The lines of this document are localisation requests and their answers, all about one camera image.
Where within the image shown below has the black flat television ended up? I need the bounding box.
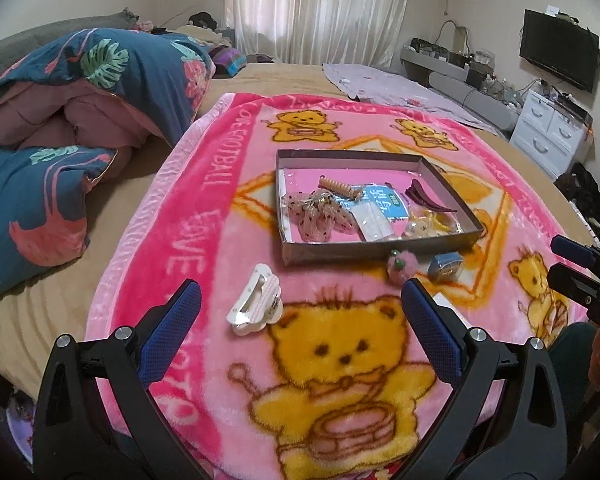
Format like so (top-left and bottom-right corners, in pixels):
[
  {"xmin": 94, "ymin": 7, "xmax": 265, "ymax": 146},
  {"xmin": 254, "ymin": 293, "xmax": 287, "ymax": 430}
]
[{"xmin": 519, "ymin": 9, "xmax": 600, "ymax": 93}]

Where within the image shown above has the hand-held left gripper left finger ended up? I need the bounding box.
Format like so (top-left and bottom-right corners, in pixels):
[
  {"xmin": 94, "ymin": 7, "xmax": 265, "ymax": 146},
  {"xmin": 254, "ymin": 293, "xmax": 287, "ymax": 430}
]
[{"xmin": 32, "ymin": 279, "xmax": 216, "ymax": 480}]

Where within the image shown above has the white earring card packet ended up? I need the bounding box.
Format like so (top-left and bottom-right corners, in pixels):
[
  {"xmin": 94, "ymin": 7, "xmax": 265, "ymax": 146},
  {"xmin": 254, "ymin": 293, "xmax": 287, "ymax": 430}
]
[{"xmin": 429, "ymin": 291, "xmax": 470, "ymax": 330}]

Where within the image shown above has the clear packet with white card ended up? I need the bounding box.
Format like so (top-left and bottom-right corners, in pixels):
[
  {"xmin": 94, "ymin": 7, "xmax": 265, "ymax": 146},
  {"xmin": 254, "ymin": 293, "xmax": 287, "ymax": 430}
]
[{"xmin": 352, "ymin": 203, "xmax": 396, "ymax": 242}]

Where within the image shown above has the bag of yellow hair ties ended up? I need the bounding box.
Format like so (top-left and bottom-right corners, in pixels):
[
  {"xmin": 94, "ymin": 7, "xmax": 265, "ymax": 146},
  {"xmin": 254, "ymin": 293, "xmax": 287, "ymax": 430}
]
[{"xmin": 402, "ymin": 210, "xmax": 464, "ymax": 240}]

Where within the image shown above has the beige bed sheet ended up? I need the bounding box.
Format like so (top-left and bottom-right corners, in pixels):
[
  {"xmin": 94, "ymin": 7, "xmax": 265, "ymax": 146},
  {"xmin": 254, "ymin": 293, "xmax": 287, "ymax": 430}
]
[{"xmin": 0, "ymin": 60, "xmax": 600, "ymax": 401}]

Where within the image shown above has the purple striped cloth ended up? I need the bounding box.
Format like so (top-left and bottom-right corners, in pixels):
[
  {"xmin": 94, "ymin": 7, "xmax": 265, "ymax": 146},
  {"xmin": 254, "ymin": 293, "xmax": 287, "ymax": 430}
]
[{"xmin": 209, "ymin": 45, "xmax": 247, "ymax": 79}]

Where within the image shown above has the shallow cardboard box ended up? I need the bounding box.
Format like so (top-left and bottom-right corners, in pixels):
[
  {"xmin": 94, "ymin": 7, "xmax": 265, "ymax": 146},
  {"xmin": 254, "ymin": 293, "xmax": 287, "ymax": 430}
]
[{"xmin": 275, "ymin": 149, "xmax": 485, "ymax": 267}]

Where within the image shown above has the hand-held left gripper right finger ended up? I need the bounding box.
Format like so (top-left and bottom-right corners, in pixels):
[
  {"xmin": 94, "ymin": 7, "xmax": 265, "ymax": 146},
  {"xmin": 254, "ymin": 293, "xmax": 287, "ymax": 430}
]
[{"xmin": 397, "ymin": 278, "xmax": 571, "ymax": 480}]

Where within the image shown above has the pink booklet with blue label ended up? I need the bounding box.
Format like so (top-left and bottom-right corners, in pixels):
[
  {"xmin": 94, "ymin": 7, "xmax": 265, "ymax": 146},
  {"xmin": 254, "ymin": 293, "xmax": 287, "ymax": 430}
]
[{"xmin": 279, "ymin": 166, "xmax": 433, "ymax": 241}]

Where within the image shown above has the white hair claw clip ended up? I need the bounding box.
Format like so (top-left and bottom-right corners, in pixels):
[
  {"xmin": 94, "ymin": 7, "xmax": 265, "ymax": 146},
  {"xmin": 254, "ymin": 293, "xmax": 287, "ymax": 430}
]
[{"xmin": 226, "ymin": 263, "xmax": 284, "ymax": 337}]

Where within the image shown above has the white sheer curtain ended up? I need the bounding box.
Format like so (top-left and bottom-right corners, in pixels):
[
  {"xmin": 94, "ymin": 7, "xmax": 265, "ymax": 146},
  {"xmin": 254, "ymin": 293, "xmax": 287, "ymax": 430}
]
[{"xmin": 223, "ymin": 0, "xmax": 415, "ymax": 66}]

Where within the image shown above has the small blue box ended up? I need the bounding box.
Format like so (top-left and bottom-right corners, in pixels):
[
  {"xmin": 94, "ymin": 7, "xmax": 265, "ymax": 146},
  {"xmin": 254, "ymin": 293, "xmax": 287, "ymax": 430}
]
[{"xmin": 427, "ymin": 252, "xmax": 464, "ymax": 282}]

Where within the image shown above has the dark red hair clip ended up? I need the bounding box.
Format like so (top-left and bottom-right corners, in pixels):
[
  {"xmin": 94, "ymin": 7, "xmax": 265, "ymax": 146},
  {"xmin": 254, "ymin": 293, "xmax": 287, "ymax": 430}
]
[{"xmin": 405, "ymin": 179, "xmax": 459, "ymax": 212}]

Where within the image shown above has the sheer dotted hair bow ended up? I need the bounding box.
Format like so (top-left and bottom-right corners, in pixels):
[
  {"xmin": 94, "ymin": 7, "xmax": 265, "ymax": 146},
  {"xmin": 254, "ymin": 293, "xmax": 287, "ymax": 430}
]
[{"xmin": 282, "ymin": 189, "xmax": 357, "ymax": 244}]

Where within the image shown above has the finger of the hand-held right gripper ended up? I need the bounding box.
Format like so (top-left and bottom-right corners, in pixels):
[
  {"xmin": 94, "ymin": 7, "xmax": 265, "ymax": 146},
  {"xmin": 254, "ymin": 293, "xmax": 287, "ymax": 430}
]
[
  {"xmin": 547, "ymin": 262, "xmax": 600, "ymax": 308},
  {"xmin": 550, "ymin": 234, "xmax": 600, "ymax": 273}
]

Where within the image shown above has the pink pom-pom hair tie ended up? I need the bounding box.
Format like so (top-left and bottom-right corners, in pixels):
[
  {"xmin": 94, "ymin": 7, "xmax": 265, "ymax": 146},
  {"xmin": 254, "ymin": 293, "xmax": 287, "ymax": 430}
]
[{"xmin": 386, "ymin": 249, "xmax": 421, "ymax": 287}]

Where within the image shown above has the red floral blanket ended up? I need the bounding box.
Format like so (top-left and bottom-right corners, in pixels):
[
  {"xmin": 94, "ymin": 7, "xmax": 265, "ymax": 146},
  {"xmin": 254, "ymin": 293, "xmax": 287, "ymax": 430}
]
[{"xmin": 347, "ymin": 460, "xmax": 413, "ymax": 480}]

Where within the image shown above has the grey quilted blanket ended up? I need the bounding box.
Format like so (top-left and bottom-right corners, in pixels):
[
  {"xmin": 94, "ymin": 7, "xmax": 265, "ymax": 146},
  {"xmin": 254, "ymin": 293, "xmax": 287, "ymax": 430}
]
[{"xmin": 0, "ymin": 16, "xmax": 133, "ymax": 83}]

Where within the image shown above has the pale purple sheet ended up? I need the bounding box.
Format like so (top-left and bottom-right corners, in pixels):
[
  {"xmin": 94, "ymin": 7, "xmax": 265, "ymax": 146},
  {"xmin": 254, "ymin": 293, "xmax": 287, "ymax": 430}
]
[{"xmin": 322, "ymin": 62, "xmax": 506, "ymax": 136}]

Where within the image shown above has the pile of small electronics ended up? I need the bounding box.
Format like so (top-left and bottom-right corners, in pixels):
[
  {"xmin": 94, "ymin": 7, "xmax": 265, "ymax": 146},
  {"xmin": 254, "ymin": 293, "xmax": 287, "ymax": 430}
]
[{"xmin": 410, "ymin": 36, "xmax": 497, "ymax": 70}]

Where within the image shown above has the white drawer cabinet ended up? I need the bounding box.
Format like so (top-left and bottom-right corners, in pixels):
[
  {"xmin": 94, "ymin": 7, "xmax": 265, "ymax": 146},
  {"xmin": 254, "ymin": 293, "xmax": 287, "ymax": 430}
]
[{"xmin": 509, "ymin": 89, "xmax": 593, "ymax": 178}]

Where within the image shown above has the brown spiral hair tie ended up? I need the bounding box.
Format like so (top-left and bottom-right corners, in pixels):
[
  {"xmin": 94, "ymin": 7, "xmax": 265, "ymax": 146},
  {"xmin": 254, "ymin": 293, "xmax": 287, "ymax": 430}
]
[{"xmin": 318, "ymin": 175, "xmax": 354, "ymax": 197}]

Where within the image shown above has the blue floral quilt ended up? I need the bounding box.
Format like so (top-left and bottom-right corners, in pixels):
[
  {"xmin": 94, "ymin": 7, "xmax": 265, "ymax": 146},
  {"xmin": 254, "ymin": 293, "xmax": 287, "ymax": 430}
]
[{"xmin": 0, "ymin": 27, "xmax": 216, "ymax": 298}]

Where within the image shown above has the pink bear printed blanket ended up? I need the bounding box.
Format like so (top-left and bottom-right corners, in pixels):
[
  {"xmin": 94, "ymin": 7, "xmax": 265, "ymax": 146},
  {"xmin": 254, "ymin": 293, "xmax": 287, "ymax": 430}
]
[{"xmin": 85, "ymin": 91, "xmax": 597, "ymax": 480}]

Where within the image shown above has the pile of dark clothes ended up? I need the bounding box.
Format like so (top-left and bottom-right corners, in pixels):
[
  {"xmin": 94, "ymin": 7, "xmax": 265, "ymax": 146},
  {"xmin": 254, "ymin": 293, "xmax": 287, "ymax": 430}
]
[{"xmin": 554, "ymin": 162, "xmax": 600, "ymax": 247}]

